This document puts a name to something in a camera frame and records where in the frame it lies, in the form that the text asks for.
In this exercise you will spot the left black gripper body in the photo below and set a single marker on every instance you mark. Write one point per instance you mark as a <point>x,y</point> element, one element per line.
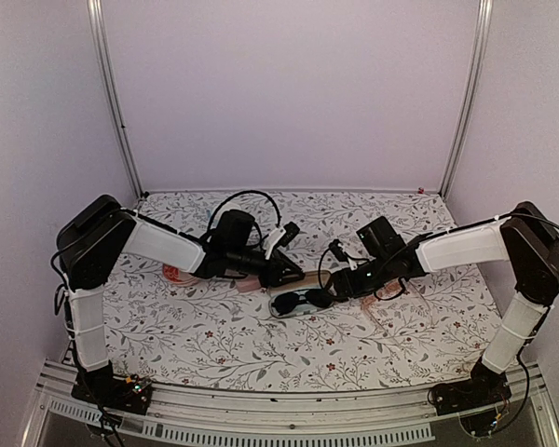
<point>268,278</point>

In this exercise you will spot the light blue mug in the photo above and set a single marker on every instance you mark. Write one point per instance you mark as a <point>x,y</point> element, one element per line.
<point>230,205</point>

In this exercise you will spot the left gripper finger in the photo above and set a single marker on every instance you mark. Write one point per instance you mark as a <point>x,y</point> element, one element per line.
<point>289,269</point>
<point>278,280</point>

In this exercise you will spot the brown plaid glasses case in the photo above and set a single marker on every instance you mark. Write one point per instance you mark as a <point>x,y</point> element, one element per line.
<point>309,282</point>

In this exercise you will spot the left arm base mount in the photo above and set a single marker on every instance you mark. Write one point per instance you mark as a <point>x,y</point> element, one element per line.
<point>131,394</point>

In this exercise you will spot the black frame glasses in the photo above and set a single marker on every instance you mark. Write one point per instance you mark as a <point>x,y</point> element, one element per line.
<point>287,302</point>

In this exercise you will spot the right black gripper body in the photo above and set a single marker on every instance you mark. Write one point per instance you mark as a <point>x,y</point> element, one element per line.
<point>366,284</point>

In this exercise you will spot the red patterned bowl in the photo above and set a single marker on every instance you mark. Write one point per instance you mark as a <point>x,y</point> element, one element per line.
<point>176,276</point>

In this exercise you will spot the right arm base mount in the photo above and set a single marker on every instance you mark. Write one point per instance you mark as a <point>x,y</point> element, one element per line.
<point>483,387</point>

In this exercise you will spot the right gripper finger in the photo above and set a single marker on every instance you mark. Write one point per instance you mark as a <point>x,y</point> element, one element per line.
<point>339,295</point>
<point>326,281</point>

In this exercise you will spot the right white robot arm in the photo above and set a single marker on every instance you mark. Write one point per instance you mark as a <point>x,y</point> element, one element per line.
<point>522,240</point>

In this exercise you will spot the pink translucent sunglasses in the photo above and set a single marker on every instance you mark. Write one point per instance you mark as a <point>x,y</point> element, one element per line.
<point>398,311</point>

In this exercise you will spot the pink glasses case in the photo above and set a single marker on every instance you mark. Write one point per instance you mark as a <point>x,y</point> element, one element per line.
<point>248,284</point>

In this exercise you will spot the left aluminium frame post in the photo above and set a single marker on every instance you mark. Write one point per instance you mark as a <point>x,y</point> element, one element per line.
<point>99,36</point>

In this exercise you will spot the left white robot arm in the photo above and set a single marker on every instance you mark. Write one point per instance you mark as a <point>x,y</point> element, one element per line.
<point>105,236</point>

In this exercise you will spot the right aluminium frame post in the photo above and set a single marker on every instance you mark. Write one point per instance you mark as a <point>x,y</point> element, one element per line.
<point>477,55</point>

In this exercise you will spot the aluminium frame post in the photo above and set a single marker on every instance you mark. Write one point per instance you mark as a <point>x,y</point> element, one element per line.
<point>99,36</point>
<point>477,55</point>

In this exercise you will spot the front aluminium rail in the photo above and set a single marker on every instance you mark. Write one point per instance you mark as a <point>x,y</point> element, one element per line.
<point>192,416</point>

